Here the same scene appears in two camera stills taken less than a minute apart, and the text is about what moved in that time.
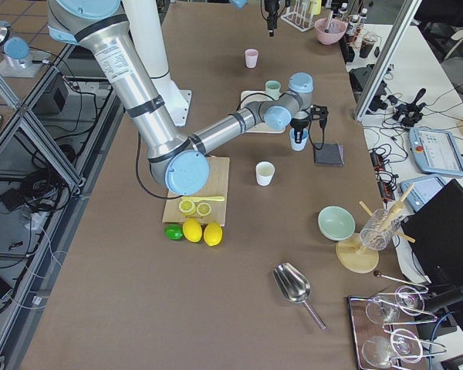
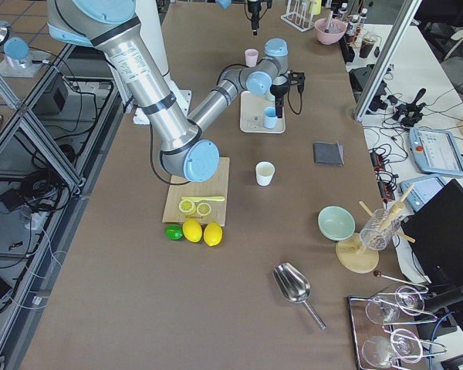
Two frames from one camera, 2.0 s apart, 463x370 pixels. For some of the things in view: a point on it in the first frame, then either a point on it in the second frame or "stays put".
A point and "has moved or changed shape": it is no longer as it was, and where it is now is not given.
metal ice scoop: (295, 287) stays put
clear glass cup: (381, 230) stays put
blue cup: (299, 146) has moved or changed shape
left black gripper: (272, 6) -> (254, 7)
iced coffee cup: (367, 43) stays put
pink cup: (251, 56) stays put
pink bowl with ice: (336, 31) stays put
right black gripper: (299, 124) -> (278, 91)
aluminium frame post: (386, 59) stays put
